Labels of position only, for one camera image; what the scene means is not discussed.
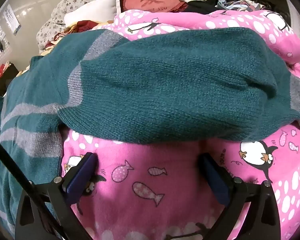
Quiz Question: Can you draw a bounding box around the white pillow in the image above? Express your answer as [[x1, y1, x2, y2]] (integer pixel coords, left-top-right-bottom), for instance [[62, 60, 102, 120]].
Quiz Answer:
[[64, 0, 121, 27]]

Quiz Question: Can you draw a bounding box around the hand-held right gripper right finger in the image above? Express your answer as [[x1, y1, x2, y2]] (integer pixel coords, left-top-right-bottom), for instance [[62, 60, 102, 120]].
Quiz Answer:
[[199, 152, 282, 240]]

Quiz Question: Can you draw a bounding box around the white wall paper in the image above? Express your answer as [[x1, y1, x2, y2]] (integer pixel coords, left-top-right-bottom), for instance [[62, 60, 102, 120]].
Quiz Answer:
[[4, 5, 22, 35]]

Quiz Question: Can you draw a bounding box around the black garment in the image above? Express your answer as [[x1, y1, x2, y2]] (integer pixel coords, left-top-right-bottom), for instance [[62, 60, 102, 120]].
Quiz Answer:
[[184, 0, 224, 13]]

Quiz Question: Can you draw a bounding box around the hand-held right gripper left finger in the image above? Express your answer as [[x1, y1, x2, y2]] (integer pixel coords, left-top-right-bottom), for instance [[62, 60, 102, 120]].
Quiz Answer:
[[14, 152, 98, 240]]

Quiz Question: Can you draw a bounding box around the floral print quilt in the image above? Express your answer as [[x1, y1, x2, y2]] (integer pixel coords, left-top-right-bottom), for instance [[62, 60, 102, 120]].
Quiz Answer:
[[36, 0, 203, 53]]

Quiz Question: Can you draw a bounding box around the dark red cloth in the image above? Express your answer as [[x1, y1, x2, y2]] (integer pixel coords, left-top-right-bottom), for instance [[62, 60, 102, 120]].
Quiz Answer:
[[74, 20, 104, 32]]

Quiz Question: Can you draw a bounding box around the pink penguin print blanket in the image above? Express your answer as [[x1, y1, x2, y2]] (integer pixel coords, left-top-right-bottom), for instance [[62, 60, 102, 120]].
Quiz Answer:
[[61, 9, 300, 240]]

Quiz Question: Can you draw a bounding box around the teal grey-striped knit sweater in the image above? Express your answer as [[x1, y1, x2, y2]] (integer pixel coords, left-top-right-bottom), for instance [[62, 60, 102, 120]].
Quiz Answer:
[[0, 27, 300, 232]]

